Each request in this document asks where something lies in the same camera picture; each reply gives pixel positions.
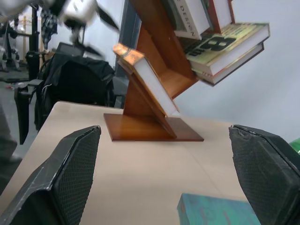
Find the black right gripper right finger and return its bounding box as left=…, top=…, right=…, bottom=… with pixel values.
left=229, top=124, right=300, bottom=225

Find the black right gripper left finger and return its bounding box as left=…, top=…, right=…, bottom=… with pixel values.
left=0, top=125, right=102, bottom=225

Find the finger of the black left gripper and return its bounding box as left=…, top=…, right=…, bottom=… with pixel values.
left=96, top=4, right=120, bottom=31
left=78, top=43, right=104, bottom=58

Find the teal cover book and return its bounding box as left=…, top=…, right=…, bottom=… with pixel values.
left=177, top=193, right=262, bottom=225

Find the orange cover book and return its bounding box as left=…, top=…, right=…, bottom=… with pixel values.
left=112, top=43, right=181, bottom=118

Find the wooden slanted bookshelf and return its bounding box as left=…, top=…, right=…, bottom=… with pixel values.
left=104, top=0, right=204, bottom=143

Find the white book with Design spine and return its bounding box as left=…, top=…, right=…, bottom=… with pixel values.
left=174, top=0, right=211, bottom=40

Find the dark maroon cover book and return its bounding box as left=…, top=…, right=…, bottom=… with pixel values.
left=194, top=42, right=265, bottom=87

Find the red cover book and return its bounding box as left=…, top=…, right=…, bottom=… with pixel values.
left=208, top=0, right=236, bottom=34

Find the yellow book with big 8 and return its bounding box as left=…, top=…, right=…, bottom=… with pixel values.
left=181, top=22, right=270, bottom=76

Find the dark monitor screen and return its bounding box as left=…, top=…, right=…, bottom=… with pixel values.
left=55, top=42, right=85, bottom=57

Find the plaid shirt hanging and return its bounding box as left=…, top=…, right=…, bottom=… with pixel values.
left=40, top=8, right=58, bottom=49

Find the black chair with black jacket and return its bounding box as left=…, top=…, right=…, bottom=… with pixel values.
left=34, top=53, right=116, bottom=131

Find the green object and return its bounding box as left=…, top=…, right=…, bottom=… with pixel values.
left=288, top=137, right=300, bottom=154

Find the black equipment stand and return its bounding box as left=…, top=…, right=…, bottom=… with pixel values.
left=25, top=4, right=40, bottom=82

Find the background humanoid robot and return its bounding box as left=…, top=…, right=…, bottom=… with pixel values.
left=0, top=22, right=22, bottom=72

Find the person leg in grey trousers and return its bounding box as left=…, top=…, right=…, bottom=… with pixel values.
left=0, top=103, right=23, bottom=166

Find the black plastic chair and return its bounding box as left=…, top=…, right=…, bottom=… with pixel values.
left=14, top=79, right=45, bottom=145

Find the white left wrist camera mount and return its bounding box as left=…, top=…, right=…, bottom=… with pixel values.
left=60, top=0, right=97, bottom=24

